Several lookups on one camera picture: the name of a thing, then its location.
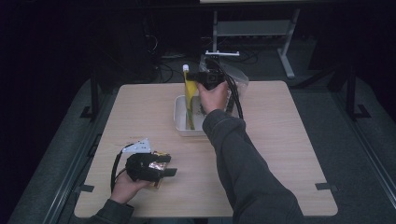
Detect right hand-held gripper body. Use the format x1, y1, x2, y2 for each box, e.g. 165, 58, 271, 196
202, 50, 241, 91

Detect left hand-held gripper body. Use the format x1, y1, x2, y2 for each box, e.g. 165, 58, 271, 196
121, 138, 163, 183

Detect gold brown snack packet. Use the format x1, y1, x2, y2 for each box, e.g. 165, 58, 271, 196
148, 150, 172, 189

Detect yellow spouted pouch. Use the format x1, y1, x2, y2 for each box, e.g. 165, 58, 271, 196
182, 63, 201, 131

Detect clear seaweed snack packet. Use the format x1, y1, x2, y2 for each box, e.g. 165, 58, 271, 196
194, 60, 250, 119

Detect white plastic bin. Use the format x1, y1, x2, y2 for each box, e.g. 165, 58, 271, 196
173, 94, 210, 138

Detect person's right hand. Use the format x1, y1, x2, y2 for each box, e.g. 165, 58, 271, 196
197, 81, 230, 116

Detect person's left hand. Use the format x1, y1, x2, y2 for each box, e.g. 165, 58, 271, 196
110, 170, 153, 205

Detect grey tape strip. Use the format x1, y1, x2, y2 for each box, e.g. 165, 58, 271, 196
74, 184, 95, 193
315, 182, 339, 192

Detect black metal stand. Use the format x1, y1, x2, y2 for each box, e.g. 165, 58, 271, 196
345, 64, 372, 122
79, 69, 101, 122

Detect black floor cables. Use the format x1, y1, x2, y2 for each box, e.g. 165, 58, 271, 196
145, 34, 260, 84

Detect right hand-held gripper cable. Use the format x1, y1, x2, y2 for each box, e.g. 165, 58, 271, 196
214, 60, 245, 120

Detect hand-held gripper cable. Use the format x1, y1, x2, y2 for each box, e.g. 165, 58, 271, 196
214, 60, 245, 120
109, 143, 135, 194

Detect left hand-held gripper cable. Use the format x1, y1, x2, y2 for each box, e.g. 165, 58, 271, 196
109, 143, 135, 194

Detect white metal desk frame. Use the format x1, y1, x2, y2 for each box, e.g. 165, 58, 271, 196
210, 8, 302, 81

